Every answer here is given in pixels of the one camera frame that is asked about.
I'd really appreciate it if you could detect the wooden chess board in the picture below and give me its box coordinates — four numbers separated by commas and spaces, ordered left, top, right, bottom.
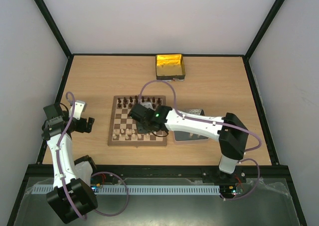
108, 95, 167, 147

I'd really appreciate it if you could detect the silver metal tray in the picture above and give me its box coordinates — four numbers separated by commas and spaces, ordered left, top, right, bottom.
174, 109, 208, 143

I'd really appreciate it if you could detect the gold tin box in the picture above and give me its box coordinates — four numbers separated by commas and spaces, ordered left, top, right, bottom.
155, 54, 185, 81

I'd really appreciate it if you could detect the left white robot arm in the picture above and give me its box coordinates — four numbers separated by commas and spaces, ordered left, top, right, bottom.
41, 100, 98, 224

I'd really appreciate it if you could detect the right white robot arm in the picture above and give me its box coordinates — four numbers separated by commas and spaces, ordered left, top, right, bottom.
128, 104, 249, 182

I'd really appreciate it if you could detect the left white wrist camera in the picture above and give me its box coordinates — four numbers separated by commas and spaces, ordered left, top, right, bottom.
73, 100, 87, 120

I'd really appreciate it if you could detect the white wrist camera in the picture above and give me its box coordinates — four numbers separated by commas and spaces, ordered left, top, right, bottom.
141, 102, 153, 109
73, 100, 87, 120

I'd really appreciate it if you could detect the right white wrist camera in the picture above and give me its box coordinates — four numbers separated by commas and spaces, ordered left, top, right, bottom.
141, 102, 153, 109

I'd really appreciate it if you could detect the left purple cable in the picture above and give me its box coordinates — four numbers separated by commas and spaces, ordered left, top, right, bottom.
56, 91, 129, 222

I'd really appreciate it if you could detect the white slotted cable duct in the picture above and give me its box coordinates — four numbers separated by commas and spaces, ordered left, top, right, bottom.
32, 184, 221, 195

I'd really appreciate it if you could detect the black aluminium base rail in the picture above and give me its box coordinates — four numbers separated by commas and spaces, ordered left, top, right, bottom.
26, 163, 290, 184

